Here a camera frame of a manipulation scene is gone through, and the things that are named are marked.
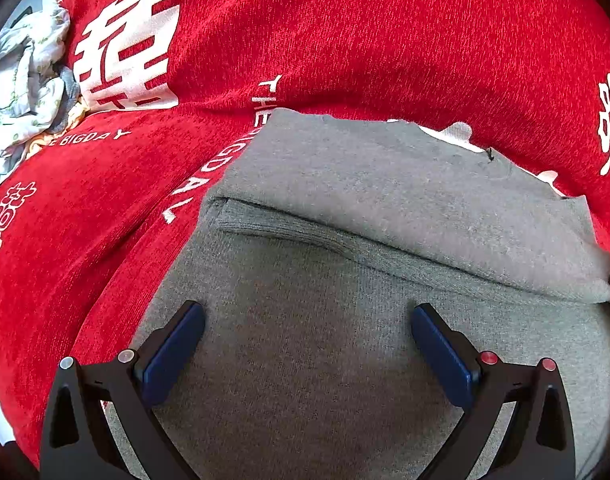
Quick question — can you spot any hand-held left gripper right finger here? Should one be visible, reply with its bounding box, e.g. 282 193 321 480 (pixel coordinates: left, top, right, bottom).
411 303 577 480

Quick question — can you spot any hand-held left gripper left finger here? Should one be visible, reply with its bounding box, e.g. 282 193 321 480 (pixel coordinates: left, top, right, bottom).
39 301 206 480

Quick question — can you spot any grey knit garment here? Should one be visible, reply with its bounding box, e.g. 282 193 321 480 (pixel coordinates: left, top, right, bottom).
105 108 610 480

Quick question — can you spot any pile of light printed clothes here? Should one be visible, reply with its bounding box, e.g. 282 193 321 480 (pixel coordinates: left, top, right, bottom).
0 2 83 196

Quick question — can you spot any red printed blanket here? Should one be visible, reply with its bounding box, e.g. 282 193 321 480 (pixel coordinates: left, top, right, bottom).
0 0 610 468

